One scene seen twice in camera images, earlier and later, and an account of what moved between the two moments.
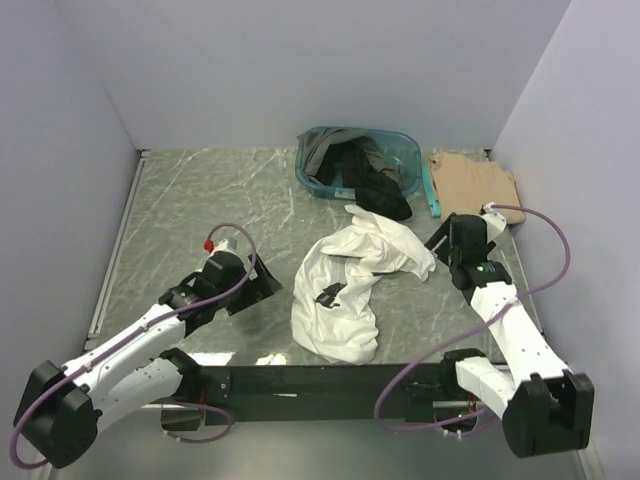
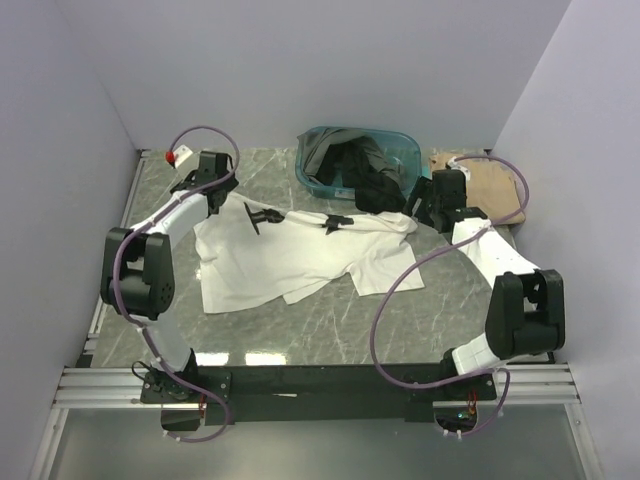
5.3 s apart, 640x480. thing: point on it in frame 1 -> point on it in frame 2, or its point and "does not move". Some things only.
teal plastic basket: [401, 148] does not move
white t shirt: [332, 309] -> [246, 253]
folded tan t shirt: [464, 187] does not move
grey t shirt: [314, 141] does not move
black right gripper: [443, 231] -> [423, 190]
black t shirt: [352, 163] does not move
